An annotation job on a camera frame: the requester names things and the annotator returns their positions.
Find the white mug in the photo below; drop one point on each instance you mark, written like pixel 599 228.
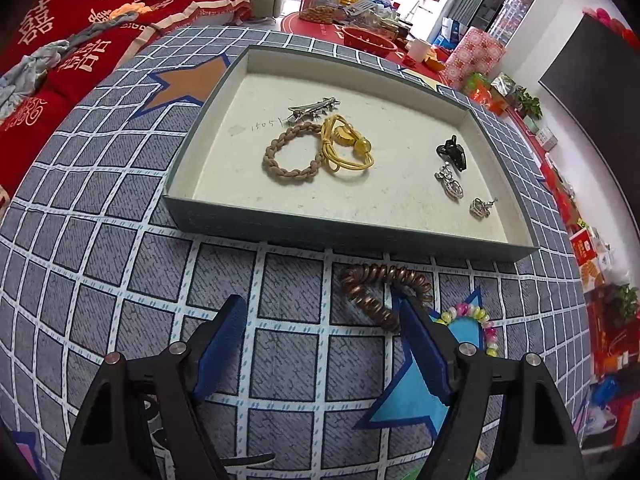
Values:
pixel 419 50

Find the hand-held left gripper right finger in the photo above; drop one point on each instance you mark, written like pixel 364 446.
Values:
pixel 425 355

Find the single silver earring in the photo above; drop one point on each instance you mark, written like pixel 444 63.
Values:
pixel 480 207

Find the orange printed carton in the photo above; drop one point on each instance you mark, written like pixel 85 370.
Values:
pixel 590 260

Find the grey twisted cloth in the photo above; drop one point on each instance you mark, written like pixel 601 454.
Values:
pixel 100 27

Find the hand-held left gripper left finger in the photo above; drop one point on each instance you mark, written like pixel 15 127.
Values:
pixel 222 350

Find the shallow grey-green cardboard box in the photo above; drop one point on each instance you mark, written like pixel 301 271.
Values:
pixel 400 200

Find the black claw hair clip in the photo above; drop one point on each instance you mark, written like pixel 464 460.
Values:
pixel 452 152

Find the grey checked mat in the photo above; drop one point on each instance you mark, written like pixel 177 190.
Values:
pixel 100 260

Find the silver metal hair clip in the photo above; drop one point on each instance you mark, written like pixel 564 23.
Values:
pixel 310 110

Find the orange and green packet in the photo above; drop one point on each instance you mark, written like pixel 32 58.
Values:
pixel 485 92

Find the clear plastic snack jar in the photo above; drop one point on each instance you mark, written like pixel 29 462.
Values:
pixel 320 2

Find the red bowl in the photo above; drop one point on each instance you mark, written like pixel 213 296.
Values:
pixel 367 40

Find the blue and white box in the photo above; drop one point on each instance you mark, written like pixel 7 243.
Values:
pixel 450 30

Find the row of colourful pompoms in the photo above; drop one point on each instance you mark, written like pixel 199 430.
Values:
pixel 610 22

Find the red round tablecloth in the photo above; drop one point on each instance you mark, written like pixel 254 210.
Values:
pixel 310 30

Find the red printed sofa cover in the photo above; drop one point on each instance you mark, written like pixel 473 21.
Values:
pixel 40 20

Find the potted green plant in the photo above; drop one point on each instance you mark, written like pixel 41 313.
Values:
pixel 529 102

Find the red patterned gift box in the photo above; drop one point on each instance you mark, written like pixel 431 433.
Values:
pixel 475 57

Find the black wall television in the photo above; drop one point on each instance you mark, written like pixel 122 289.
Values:
pixel 595 90

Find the pile of snack packets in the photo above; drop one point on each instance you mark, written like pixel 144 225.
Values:
pixel 370 7

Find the blue floral blanket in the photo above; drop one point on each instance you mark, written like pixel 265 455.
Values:
pixel 30 70

